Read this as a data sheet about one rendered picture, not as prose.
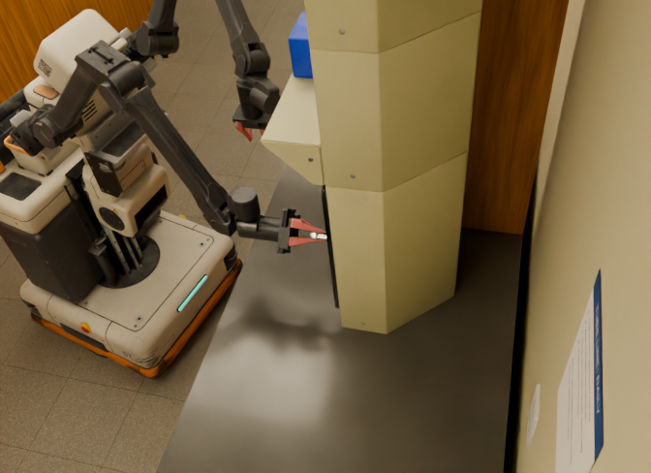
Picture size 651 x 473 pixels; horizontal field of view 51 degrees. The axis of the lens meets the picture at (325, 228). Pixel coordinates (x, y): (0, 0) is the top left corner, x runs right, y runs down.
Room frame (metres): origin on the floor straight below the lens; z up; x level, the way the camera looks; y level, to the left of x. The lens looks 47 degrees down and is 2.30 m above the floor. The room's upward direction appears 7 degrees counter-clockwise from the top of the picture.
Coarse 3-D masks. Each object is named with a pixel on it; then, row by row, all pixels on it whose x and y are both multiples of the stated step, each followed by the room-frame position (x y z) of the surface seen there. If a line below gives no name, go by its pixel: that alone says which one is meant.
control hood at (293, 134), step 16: (304, 80) 1.13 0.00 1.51; (288, 96) 1.08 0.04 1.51; (304, 96) 1.08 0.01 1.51; (288, 112) 1.03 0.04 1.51; (304, 112) 1.03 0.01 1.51; (272, 128) 0.99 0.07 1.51; (288, 128) 0.99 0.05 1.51; (304, 128) 0.98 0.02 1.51; (272, 144) 0.96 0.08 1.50; (288, 144) 0.95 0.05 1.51; (304, 144) 0.94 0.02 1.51; (320, 144) 0.93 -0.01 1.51; (288, 160) 0.95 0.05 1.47; (304, 160) 0.94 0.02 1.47; (320, 160) 0.93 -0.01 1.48; (304, 176) 0.94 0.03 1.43; (320, 176) 0.93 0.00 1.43
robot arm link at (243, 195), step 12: (240, 192) 1.10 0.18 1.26; (252, 192) 1.10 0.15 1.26; (228, 204) 1.10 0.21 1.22; (240, 204) 1.07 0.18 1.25; (252, 204) 1.07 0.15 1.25; (228, 216) 1.09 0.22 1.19; (240, 216) 1.07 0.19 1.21; (252, 216) 1.06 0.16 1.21; (216, 228) 1.10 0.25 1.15; (228, 228) 1.08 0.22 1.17
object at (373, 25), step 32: (320, 0) 0.92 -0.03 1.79; (352, 0) 0.90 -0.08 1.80; (384, 0) 0.89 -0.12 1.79; (416, 0) 0.92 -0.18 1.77; (448, 0) 0.94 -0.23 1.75; (480, 0) 0.97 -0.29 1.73; (320, 32) 0.92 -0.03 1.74; (352, 32) 0.90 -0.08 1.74; (384, 32) 0.89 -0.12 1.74; (416, 32) 0.92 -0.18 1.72
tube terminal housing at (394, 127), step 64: (320, 64) 0.92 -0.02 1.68; (384, 64) 0.89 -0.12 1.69; (448, 64) 0.95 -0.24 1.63; (320, 128) 0.92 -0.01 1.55; (384, 128) 0.89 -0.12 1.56; (448, 128) 0.95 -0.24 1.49; (384, 192) 0.89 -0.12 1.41; (448, 192) 0.96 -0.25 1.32; (384, 256) 0.89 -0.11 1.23; (448, 256) 0.96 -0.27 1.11; (384, 320) 0.89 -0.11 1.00
